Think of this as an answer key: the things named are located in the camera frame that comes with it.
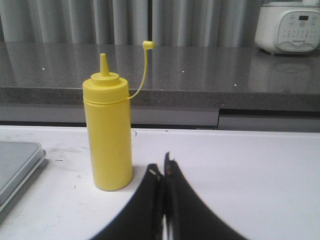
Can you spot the grey pleated curtain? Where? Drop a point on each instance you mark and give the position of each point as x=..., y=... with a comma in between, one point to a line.
x=183, y=23

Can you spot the grey stone counter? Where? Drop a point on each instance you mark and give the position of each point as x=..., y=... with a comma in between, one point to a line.
x=222, y=88

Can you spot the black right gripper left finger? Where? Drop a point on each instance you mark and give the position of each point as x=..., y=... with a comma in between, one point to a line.
x=142, y=217

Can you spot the white rice cooker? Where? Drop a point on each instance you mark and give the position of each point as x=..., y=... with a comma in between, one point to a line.
x=288, y=26

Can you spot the grey electronic kitchen scale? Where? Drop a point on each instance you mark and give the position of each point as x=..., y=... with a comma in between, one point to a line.
x=19, y=161

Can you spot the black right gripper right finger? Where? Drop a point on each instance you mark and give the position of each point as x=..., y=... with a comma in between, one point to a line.
x=187, y=216

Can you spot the yellow squeeze bottle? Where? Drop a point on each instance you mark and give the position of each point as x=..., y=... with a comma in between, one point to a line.
x=107, y=109

